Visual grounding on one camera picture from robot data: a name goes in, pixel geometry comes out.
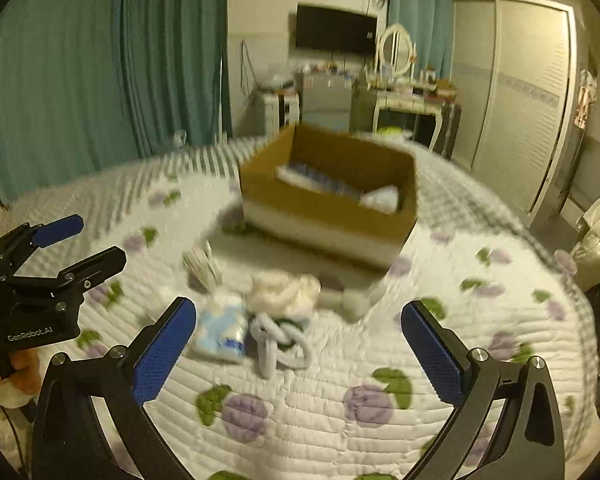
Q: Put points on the blue floral tissue pack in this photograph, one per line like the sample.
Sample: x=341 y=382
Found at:
x=222 y=328

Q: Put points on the light grey cloth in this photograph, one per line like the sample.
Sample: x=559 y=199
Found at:
x=386 y=199

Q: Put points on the white green fuzzy rope toy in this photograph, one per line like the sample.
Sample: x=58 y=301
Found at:
x=280 y=342

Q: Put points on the teal curtain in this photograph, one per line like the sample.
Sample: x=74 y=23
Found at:
x=86 y=85
x=430 y=24

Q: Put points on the white sliding wardrobe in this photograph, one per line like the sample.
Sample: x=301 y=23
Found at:
x=515 y=67

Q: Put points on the beige small socks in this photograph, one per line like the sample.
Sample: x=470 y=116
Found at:
x=200 y=262

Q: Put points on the teal right curtain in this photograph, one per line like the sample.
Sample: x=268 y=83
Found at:
x=430 y=24

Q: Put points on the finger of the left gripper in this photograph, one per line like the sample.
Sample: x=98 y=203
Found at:
x=18 y=245
x=70 y=284

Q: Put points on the floral tissue paper pack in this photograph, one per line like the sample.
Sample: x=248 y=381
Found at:
x=310 y=179

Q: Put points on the teal left curtain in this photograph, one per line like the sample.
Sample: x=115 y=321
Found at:
x=86 y=85

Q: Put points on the white bag of laundry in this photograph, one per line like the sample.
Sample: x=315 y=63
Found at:
x=586 y=253

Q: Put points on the small silver fridge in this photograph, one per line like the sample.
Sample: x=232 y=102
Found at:
x=325 y=100

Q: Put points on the white oval vanity mirror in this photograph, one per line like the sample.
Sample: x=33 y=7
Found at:
x=396 y=53

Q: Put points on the black wall television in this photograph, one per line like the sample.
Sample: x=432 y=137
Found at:
x=335 y=31

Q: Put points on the cardboard box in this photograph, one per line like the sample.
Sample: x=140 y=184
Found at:
x=330 y=223

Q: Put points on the cream cloth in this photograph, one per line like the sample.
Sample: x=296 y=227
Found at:
x=283 y=295

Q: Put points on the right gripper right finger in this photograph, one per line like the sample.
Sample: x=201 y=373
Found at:
x=527 y=442

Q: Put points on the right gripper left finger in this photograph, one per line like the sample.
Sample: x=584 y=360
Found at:
x=68 y=440

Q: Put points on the white drawer cabinet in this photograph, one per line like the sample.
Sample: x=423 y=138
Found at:
x=277 y=111

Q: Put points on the white dressing table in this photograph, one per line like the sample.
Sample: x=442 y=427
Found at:
x=446 y=114

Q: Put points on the white floral quilt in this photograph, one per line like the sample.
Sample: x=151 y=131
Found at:
x=363 y=408

